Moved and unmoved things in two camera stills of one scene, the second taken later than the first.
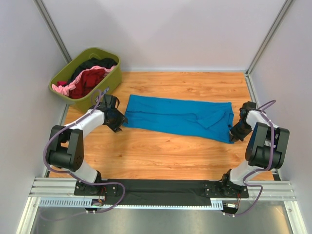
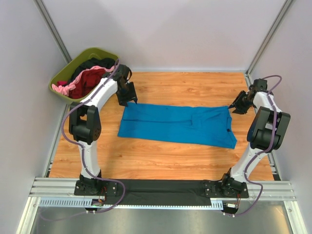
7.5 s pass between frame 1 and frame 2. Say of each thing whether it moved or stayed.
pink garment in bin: stayed
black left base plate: stayed
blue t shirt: moved
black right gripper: moved
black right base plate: stayed
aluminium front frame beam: stayed
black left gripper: moved
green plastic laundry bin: stayed
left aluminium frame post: stayed
